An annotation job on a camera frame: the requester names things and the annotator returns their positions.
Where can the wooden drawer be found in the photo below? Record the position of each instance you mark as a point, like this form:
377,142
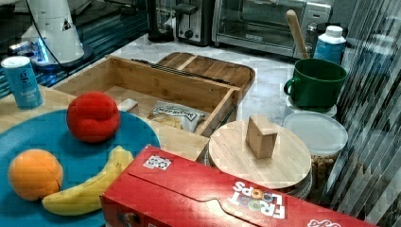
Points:
147,83

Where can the silver toaster oven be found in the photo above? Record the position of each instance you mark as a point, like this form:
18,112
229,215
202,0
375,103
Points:
262,24

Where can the yellow banana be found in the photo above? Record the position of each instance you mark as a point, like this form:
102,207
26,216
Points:
84,198

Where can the orange fruit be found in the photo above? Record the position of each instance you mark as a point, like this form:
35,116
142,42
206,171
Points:
34,174

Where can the chips bag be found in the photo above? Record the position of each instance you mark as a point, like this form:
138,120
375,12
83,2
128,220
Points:
176,115

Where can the red Froot Loops cereal box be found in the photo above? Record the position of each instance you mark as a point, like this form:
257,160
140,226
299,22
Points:
160,189

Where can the jar with wooden lid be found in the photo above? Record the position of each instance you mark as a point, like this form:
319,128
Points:
262,152

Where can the blue shaker with white lid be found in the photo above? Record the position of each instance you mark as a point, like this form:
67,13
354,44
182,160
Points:
22,82

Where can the black toaster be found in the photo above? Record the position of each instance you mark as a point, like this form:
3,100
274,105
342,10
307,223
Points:
194,19

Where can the black coffee maker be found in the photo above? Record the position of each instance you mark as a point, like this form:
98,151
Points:
160,28

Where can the small white box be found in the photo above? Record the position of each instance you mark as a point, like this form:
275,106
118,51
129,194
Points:
129,106

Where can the green mug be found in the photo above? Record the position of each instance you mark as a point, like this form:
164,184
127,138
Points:
315,84

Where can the red apple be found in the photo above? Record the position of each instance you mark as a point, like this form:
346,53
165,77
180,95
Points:
93,117

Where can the wooden cutting board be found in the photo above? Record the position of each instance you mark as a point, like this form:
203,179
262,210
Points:
238,75

